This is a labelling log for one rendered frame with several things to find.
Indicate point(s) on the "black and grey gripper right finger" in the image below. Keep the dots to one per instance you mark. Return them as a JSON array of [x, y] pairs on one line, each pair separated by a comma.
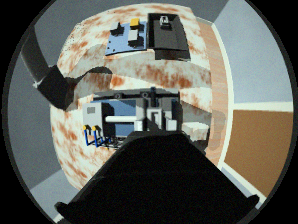
[[169, 124]]

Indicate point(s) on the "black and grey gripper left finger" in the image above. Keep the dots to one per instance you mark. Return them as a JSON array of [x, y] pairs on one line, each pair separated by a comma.
[[141, 124]]

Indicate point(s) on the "yellow rectangular block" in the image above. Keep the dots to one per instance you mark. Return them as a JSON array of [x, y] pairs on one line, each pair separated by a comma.
[[134, 25]]

